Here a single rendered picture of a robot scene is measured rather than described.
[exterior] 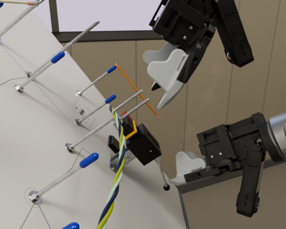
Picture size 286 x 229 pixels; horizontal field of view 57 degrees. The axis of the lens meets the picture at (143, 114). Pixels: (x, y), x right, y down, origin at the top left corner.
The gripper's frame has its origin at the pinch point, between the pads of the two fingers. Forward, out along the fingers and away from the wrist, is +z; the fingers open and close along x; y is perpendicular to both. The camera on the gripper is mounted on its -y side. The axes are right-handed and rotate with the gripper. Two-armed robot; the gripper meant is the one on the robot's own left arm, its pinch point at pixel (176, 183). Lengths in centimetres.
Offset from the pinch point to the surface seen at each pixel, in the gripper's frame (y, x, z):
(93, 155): 4.3, 29.8, -7.9
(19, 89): 17.6, 28.3, 4.5
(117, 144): 10.8, 5.5, 7.9
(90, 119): 16.5, 10.6, 9.0
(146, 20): 97, -79, 29
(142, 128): 10.6, 9.4, -1.6
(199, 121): 42, -145, 42
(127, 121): 12.0, 12.4, -1.0
